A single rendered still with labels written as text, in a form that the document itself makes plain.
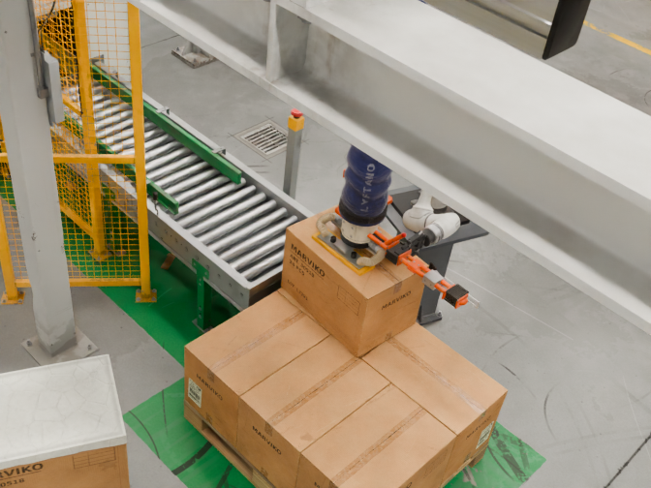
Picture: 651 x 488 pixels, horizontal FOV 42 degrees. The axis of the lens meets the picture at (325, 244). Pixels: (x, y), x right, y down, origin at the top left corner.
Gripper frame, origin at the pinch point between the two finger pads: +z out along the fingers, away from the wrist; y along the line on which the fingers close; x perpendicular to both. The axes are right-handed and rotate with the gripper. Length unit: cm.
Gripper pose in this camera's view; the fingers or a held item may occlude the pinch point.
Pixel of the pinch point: (400, 254)
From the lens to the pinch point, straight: 391.1
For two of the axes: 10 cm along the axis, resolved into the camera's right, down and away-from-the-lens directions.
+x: -7.1, -5.2, 4.8
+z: -7.0, 4.0, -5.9
